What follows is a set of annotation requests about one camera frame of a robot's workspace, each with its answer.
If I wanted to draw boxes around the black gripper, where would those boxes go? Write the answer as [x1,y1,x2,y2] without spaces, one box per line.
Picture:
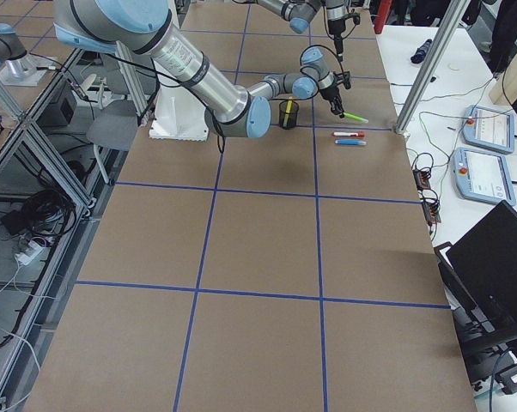
[319,82,344,117]
[327,18,346,63]

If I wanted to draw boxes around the green highlighter pen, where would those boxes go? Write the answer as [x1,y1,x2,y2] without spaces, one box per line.
[343,112,368,124]

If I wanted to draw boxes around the red whiteboard marker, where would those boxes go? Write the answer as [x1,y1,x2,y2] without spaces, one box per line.
[332,131,365,139]

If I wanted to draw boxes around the blue highlighter pen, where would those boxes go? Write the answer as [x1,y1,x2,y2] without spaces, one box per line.
[335,139,367,146]

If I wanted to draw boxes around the yellow highlighter pen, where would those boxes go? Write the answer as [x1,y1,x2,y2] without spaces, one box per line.
[283,97,293,124]

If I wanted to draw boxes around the black mesh pen holder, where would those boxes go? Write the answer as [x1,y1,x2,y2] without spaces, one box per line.
[278,100,299,130]

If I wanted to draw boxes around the folded blue umbrella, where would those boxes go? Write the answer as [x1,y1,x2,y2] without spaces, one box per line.
[410,39,433,64]

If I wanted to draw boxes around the grey usb hub near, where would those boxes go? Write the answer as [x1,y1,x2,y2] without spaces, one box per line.
[412,169,431,191]

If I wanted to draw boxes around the grey usb hub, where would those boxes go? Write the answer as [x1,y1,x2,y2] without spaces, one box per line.
[412,169,431,191]
[422,200,441,227]

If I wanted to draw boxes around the grey usb hub far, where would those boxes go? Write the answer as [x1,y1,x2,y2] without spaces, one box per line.
[422,200,441,227]

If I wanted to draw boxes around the far teach pendant tablet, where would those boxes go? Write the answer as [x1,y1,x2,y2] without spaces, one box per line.
[463,105,515,155]

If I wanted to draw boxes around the teach pendant tablet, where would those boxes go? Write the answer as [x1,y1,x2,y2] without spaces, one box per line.
[463,105,515,155]
[453,148,516,206]

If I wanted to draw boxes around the near teach pendant tablet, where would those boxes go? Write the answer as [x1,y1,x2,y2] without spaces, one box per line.
[453,148,516,206]

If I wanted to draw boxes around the grey office chair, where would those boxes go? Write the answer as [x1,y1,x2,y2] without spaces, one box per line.
[86,80,139,185]

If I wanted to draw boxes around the black laptop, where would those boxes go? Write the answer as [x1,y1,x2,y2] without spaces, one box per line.
[435,201,517,345]

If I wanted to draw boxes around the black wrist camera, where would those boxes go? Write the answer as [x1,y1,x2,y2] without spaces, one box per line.
[334,70,351,90]

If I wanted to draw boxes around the aluminium frame post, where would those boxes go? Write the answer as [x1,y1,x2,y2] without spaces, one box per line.
[393,0,471,135]

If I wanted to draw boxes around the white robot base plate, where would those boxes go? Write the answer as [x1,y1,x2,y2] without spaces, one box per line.
[149,86,209,142]

